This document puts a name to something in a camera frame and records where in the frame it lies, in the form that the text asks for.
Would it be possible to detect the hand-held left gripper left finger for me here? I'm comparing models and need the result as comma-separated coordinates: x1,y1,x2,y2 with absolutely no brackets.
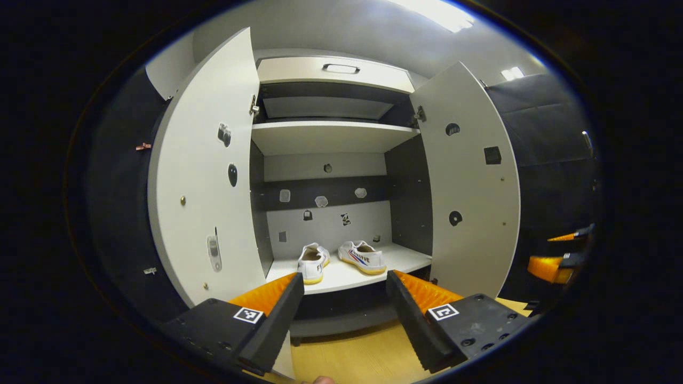
160,273,305,375

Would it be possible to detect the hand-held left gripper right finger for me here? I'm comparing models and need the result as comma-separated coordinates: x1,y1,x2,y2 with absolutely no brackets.
386,269,531,373

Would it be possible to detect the white canvas shoe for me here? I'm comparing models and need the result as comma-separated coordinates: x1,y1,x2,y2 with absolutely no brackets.
338,240,387,276
297,243,330,285

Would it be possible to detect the white shoe cabinet door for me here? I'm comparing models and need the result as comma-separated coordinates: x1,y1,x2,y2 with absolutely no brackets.
147,27,297,380
410,61,521,299

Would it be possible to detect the white shoe cabinet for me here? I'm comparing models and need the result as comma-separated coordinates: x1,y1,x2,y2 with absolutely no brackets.
147,27,521,380

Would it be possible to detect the white cabinet drawer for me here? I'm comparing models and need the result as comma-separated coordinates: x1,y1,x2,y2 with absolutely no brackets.
257,56,416,94

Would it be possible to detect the black backdrop cloth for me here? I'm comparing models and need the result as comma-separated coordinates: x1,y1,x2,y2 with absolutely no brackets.
483,75,603,315
85,69,177,321

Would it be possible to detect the large ceiling light panel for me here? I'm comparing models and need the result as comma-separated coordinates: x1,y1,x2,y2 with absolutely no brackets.
387,0,475,33

